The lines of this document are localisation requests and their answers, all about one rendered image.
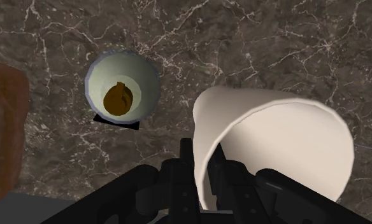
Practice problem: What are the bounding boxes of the pale bowl with blue rim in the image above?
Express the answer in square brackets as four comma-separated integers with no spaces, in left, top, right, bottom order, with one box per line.
[84,49,161,125]

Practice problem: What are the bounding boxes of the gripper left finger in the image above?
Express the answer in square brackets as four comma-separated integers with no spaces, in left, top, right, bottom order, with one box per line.
[40,137,203,224]

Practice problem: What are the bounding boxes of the reddish brown block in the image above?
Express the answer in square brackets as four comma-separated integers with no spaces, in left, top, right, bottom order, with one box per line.
[0,59,30,204]

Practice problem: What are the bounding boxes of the cream white cup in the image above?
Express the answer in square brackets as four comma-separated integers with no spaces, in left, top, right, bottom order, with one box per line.
[192,85,355,211]

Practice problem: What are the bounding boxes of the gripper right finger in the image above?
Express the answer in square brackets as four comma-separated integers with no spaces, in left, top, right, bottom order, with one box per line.
[206,143,372,224]

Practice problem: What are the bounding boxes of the brown round object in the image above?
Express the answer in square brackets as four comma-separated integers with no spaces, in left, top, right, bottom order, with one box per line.
[103,81,134,117]

